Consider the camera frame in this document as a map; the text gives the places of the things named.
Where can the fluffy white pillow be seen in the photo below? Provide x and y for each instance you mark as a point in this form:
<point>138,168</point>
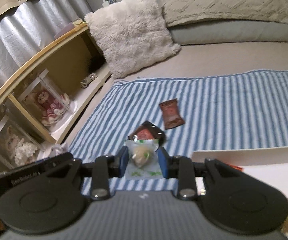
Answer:
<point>131,35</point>

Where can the grey folded duvet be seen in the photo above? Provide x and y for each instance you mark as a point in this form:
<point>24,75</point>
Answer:
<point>233,33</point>

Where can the brown snack packet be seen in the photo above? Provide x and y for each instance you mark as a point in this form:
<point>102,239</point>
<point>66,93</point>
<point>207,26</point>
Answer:
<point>171,115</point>

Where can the crumpled white paper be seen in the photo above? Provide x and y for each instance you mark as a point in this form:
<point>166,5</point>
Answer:
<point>57,148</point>

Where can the orange snack bar packet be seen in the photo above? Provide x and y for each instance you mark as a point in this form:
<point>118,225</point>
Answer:
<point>236,167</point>

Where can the wide beige knit pillow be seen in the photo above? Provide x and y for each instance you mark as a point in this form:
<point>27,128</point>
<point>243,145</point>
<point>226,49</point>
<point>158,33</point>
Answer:
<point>221,2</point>

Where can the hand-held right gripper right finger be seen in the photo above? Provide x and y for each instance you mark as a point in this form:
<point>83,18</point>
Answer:
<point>163,163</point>

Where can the blue striped cloth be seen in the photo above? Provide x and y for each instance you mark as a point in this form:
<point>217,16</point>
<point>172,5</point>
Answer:
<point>233,110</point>

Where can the doll in red dress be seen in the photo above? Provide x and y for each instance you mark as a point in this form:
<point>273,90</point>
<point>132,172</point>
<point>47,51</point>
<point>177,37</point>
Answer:
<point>46,102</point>

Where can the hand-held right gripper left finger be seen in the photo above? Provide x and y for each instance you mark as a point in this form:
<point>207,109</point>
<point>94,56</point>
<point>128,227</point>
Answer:
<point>124,162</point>

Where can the wooden bedside shelf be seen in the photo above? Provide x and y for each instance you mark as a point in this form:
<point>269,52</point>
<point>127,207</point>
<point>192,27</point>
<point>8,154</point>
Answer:
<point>59,62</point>

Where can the white cardboard box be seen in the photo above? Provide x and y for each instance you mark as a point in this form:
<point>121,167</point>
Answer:
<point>258,160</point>

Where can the doll in white dress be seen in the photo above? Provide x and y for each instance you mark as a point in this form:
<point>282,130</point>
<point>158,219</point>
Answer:
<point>14,142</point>

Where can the purple box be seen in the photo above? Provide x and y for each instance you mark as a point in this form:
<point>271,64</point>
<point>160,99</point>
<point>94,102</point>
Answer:
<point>64,31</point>

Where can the black packet with red circle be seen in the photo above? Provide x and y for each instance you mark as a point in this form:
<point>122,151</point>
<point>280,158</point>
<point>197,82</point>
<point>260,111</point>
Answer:
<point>146,132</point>

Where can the silver pleated curtain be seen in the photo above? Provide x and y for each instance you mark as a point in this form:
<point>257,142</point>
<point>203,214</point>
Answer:
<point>21,35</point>

